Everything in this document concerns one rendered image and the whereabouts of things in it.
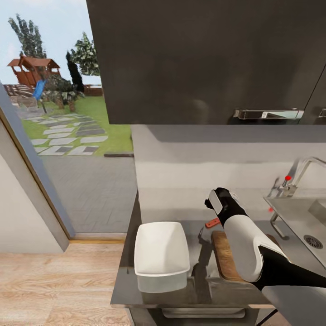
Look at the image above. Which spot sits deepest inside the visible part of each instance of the parer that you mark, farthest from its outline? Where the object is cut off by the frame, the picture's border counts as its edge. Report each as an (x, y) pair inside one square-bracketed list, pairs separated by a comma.
[(212, 222)]

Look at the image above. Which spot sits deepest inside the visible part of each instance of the bowl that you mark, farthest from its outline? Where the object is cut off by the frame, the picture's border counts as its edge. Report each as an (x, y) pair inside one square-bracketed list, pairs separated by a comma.
[(161, 249)]

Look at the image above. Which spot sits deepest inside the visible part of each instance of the cutting board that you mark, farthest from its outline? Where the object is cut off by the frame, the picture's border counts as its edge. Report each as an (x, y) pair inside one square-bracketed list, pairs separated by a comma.
[(224, 256)]

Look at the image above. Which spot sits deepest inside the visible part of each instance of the drop in sink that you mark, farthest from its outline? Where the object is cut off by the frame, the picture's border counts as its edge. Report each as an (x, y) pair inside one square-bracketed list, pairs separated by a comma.
[(305, 216)]

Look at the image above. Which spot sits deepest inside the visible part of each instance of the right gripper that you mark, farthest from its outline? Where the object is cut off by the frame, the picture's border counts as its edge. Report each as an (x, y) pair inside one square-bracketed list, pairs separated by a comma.
[(208, 204)]

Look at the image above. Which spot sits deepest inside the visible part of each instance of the fixed window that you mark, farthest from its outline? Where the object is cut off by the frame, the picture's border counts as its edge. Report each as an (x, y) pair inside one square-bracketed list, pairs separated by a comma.
[(52, 106)]

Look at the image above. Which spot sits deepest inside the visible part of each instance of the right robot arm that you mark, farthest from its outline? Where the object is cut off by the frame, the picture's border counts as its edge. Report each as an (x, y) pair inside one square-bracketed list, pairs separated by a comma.
[(298, 294)]

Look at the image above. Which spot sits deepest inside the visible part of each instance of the cabinet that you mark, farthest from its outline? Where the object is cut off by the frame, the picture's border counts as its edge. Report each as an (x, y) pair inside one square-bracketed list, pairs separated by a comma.
[(211, 62)]

